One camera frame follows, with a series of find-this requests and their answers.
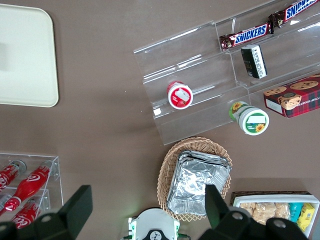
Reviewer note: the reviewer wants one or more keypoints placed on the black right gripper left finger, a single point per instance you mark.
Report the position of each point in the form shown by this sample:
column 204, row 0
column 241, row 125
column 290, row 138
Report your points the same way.
column 72, row 212

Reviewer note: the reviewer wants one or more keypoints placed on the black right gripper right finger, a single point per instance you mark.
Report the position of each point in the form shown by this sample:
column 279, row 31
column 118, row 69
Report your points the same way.
column 220, row 212

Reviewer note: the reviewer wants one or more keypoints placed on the dark tray under snack bin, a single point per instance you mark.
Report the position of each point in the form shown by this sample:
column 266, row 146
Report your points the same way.
column 262, row 192

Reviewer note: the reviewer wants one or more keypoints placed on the light oval wicker basket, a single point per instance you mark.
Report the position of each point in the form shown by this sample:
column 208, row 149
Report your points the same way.
column 197, row 143

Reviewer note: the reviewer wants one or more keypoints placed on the cream plastic serving tray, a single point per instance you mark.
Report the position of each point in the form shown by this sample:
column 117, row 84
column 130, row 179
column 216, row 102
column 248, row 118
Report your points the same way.
column 25, row 62

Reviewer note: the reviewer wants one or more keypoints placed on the clear rice cracker pack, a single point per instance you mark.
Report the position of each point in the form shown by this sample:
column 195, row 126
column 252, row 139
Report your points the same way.
column 282, row 210
column 265, row 212
column 247, row 208

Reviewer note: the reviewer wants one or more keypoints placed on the stacked aluminium foil containers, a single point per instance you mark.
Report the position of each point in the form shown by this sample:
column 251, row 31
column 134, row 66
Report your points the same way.
column 192, row 180

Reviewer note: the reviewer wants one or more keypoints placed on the clear acrylic bottle rack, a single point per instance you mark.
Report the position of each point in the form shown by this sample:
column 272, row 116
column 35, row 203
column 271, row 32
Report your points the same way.
column 53, row 160

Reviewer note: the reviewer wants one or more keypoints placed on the white rectangular snack bin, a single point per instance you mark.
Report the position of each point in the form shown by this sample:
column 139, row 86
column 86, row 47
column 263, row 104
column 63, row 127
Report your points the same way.
column 275, row 198

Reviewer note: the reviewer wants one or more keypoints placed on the teal snack packet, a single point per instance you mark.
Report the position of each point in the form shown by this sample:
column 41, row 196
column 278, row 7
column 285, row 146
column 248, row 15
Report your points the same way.
column 295, row 211

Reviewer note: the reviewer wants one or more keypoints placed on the yellow snack packet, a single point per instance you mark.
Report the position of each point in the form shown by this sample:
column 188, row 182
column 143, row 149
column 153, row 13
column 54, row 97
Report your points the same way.
column 307, row 216

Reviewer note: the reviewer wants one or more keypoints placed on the green sunflower lid cup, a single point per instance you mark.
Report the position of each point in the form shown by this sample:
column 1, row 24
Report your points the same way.
column 253, row 121

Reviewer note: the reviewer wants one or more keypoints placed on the red lid strawberry cup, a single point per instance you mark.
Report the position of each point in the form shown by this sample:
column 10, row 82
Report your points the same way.
column 180, row 96

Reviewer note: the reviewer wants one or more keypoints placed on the red tartan cookie box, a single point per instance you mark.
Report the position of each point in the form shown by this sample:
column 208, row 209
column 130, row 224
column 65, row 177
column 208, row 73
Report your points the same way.
column 297, row 97

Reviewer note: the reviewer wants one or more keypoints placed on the clear acrylic tiered shelf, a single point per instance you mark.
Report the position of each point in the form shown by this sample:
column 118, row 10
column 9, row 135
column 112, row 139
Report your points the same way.
column 200, row 65

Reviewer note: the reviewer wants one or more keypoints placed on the small black white snack box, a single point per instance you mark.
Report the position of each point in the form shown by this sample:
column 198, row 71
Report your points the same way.
column 253, row 62

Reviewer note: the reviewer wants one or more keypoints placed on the Snickers chocolate bar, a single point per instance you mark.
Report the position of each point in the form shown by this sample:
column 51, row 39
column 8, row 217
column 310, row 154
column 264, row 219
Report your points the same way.
column 250, row 35
column 297, row 10

